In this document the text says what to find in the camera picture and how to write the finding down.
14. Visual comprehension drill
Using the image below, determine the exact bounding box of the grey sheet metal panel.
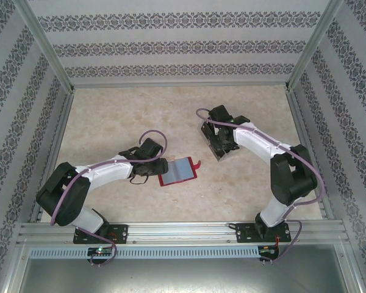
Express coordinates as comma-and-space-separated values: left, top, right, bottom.
5, 242, 362, 293

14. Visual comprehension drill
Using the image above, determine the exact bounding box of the red card holder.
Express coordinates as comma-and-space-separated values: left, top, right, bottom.
157, 157, 202, 187

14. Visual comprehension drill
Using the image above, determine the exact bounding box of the black wire loop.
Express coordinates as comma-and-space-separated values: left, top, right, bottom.
129, 174, 149, 186

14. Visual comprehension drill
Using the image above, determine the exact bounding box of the slotted grey cable duct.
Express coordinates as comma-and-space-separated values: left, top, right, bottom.
29, 246, 260, 259

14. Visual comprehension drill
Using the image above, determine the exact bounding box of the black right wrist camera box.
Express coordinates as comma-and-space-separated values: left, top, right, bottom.
207, 104, 235, 123

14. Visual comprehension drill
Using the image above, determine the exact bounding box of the aluminium side rail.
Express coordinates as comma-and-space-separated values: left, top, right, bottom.
285, 88, 336, 220
30, 90, 77, 223

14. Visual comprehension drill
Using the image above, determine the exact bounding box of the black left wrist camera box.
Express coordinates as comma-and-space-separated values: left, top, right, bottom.
139, 138, 165, 159

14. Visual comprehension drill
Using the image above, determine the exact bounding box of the clear acrylic card stand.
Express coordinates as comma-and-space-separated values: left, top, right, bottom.
198, 120, 241, 162

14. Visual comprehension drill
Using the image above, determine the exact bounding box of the aluminium mounting rail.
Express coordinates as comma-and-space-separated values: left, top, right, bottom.
16, 221, 353, 245

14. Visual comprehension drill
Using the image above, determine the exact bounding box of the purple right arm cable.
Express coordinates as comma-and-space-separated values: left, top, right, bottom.
195, 107, 323, 265

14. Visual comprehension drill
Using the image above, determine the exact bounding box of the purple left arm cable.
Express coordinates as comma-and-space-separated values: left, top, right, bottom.
50, 129, 169, 268

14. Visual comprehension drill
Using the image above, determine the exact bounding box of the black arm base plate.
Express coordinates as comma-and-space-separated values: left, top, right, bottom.
72, 224, 129, 245
234, 222, 293, 244

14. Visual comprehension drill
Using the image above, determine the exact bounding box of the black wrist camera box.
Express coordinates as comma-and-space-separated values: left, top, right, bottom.
207, 104, 235, 123
139, 138, 165, 159

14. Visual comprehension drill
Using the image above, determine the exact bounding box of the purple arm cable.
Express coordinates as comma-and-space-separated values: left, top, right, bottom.
195, 107, 323, 265
50, 129, 169, 268

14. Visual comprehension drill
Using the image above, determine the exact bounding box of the aluminium frame corner post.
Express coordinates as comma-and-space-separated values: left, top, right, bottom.
17, 0, 76, 93
284, 0, 345, 92

